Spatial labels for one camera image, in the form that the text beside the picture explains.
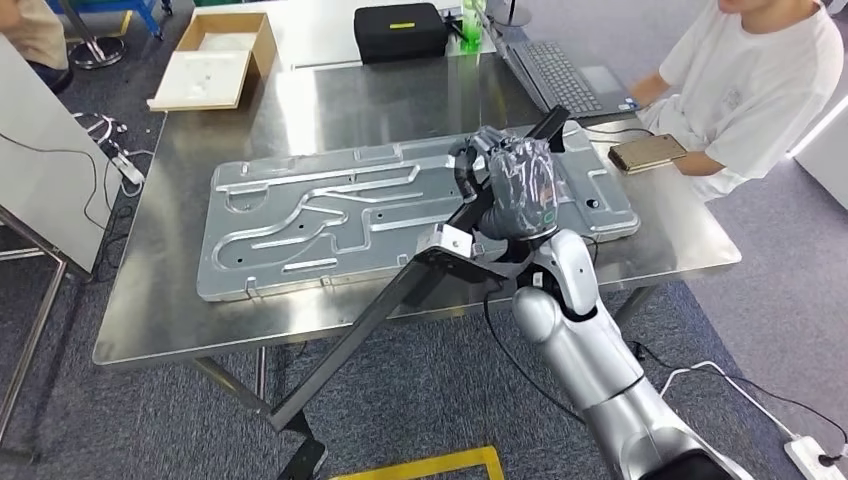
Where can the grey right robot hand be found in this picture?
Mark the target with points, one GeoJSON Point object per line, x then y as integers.
{"type": "Point", "coordinates": [523, 192]}

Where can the long black metal part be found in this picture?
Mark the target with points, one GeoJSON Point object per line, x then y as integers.
{"type": "Point", "coordinates": [358, 331]}

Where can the person's right forearm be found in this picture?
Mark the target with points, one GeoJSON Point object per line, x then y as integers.
{"type": "Point", "coordinates": [649, 89]}

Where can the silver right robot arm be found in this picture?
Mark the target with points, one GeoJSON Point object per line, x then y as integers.
{"type": "Point", "coordinates": [583, 351]}

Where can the person's left forearm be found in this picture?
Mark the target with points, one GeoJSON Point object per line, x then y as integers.
{"type": "Point", "coordinates": [696, 164]}

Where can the steel workbench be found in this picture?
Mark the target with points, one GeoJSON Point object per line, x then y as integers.
{"type": "Point", "coordinates": [397, 99]}

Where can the grey laptop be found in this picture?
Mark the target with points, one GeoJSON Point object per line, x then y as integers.
{"type": "Point", "coordinates": [563, 79]}

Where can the brown flat case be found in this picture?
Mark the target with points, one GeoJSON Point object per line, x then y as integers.
{"type": "Point", "coordinates": [646, 154]}

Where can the green plastic bottle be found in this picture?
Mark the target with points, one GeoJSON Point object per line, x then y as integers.
{"type": "Point", "coordinates": [472, 26]}

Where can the black pole stand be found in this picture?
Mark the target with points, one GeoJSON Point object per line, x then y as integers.
{"type": "Point", "coordinates": [513, 13]}

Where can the black zip case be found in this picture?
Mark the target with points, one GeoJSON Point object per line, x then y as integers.
{"type": "Point", "coordinates": [401, 40]}

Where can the grey stamped metal panel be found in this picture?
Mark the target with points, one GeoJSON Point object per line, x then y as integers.
{"type": "Point", "coordinates": [318, 225]}

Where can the person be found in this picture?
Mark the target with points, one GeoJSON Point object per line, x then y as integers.
{"type": "Point", "coordinates": [755, 86]}
{"type": "Point", "coordinates": [36, 33]}

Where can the yellow floor tape square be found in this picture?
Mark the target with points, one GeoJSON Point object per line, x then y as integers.
{"type": "Point", "coordinates": [424, 464]}

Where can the open cardboard box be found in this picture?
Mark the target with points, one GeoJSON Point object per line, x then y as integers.
{"type": "Point", "coordinates": [262, 40]}

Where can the white foam tray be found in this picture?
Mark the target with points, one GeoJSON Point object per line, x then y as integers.
{"type": "Point", "coordinates": [202, 79]}

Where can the black robot foot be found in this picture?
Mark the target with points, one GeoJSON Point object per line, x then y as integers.
{"type": "Point", "coordinates": [305, 460]}

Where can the white power strip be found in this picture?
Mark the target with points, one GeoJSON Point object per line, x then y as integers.
{"type": "Point", "coordinates": [127, 169]}
{"type": "Point", "coordinates": [811, 457]}

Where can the white board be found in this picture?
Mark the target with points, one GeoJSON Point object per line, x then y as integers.
{"type": "Point", "coordinates": [46, 166]}

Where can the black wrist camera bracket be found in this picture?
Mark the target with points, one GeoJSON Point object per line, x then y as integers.
{"type": "Point", "coordinates": [490, 268]}

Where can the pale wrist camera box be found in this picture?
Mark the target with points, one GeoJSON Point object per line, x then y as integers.
{"type": "Point", "coordinates": [454, 240]}

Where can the chrome stanchion post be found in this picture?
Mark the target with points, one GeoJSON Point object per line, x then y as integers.
{"type": "Point", "coordinates": [99, 50]}

